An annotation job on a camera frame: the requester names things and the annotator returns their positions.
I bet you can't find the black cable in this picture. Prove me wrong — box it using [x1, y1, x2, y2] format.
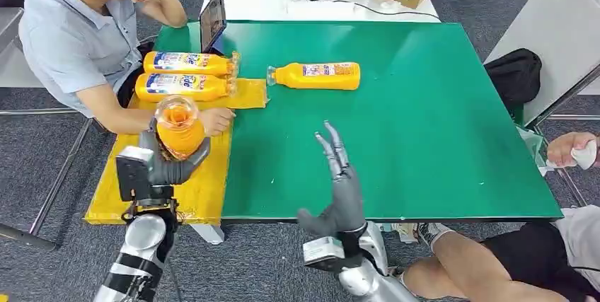
[333, 0, 442, 22]

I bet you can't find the orange juice bottle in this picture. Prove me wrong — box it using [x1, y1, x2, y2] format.
[154, 95, 207, 161]
[134, 73, 238, 103]
[266, 62, 362, 91]
[142, 51, 241, 79]

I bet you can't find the yellow sheet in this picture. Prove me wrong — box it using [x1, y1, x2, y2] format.
[84, 76, 270, 226]

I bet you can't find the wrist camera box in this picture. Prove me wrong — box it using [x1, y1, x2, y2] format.
[301, 236, 364, 274]
[115, 145, 156, 203]

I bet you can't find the white table foot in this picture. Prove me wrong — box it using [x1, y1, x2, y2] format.
[190, 222, 226, 246]

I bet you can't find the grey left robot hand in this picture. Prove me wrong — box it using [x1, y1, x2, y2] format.
[138, 119, 212, 187]

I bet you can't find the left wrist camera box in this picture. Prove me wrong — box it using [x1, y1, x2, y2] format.
[115, 145, 156, 203]

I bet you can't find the person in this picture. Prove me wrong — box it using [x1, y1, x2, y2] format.
[18, 0, 237, 137]
[388, 132, 600, 302]

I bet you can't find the black tablet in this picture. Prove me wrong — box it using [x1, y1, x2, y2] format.
[199, 0, 229, 55]

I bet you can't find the white side table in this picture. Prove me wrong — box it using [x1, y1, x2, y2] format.
[483, 0, 600, 127]

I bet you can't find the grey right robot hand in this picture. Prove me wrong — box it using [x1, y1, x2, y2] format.
[296, 120, 368, 240]

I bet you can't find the white cloth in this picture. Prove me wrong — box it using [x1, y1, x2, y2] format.
[538, 139, 599, 173]

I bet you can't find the green table mat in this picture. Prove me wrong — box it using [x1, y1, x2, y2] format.
[154, 19, 564, 221]

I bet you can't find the black bag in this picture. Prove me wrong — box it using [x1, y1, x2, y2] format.
[483, 48, 543, 115]

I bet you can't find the metal bench frame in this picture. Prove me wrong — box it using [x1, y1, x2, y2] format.
[0, 108, 110, 252]

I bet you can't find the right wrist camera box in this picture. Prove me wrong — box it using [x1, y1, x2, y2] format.
[301, 236, 364, 274]

